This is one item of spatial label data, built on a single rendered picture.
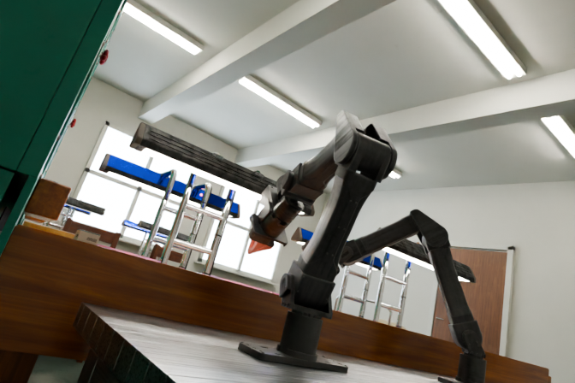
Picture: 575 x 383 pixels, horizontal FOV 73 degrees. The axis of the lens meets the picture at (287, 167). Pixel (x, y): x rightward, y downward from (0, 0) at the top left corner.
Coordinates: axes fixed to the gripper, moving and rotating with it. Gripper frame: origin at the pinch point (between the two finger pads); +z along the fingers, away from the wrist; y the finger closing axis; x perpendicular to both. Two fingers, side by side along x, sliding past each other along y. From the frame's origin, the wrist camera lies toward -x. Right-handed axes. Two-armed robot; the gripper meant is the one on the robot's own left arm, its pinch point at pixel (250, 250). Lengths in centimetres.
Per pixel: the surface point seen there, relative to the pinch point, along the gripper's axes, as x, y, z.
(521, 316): -139, -470, 97
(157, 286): 19.4, 24.7, -2.3
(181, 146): -28.3, 21.9, -2.8
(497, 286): -181, -463, 99
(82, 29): -7, 54, -30
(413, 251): -26, -80, -3
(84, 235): 13.4, 39.7, -3.5
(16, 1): -7, 64, -30
